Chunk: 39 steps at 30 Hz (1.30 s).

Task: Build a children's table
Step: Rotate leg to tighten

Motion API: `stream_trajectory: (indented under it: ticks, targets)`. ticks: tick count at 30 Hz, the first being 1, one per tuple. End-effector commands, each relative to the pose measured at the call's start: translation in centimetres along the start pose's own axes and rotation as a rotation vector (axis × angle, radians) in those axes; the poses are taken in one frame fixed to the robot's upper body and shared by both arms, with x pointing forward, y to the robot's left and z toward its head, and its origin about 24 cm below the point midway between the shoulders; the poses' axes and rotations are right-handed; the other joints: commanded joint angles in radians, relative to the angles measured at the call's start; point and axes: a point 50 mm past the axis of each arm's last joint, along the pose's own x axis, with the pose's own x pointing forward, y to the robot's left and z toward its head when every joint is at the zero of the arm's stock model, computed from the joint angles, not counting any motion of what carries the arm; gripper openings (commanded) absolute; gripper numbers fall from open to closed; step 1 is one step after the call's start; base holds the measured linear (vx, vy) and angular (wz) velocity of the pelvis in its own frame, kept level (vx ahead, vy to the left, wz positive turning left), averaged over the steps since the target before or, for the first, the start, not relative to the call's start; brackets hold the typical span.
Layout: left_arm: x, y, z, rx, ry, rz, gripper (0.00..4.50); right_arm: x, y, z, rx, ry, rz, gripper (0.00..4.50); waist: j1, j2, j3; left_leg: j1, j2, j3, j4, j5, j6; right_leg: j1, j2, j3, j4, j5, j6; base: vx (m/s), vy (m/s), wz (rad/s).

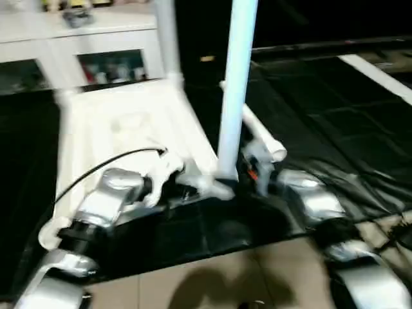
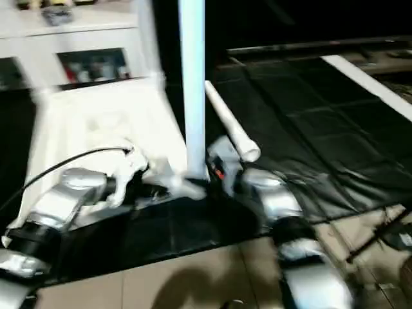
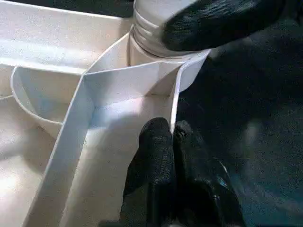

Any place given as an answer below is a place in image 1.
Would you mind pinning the white glass-door cabinet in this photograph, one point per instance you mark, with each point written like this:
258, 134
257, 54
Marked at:
96, 38

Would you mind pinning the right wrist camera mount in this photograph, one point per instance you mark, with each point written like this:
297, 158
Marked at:
262, 154

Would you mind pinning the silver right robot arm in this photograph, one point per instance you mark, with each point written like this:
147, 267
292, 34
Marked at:
318, 199

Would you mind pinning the black work mat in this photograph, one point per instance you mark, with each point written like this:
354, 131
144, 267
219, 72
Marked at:
322, 128

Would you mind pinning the small tan label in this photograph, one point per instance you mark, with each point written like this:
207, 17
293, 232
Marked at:
207, 58

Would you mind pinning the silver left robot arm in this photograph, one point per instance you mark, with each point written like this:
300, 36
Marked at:
112, 186

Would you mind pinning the white plastic table leg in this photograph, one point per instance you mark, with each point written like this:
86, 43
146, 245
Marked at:
62, 83
267, 135
236, 80
169, 42

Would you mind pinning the white flat strip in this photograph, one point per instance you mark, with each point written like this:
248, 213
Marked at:
376, 77

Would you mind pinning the white plastic table top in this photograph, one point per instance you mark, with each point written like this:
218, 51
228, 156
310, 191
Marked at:
128, 112

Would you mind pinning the black metal rail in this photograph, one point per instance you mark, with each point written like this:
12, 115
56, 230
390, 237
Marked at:
322, 46

